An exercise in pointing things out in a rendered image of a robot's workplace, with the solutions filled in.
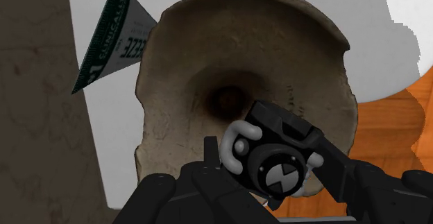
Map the beige bowl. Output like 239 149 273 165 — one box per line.
134 0 359 198

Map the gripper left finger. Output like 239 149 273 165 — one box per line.
112 135 279 224

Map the black toy watch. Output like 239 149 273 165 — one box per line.
219 99 326 212

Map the green and white box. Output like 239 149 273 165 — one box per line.
71 0 158 95

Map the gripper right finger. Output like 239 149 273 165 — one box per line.
312 131 433 224

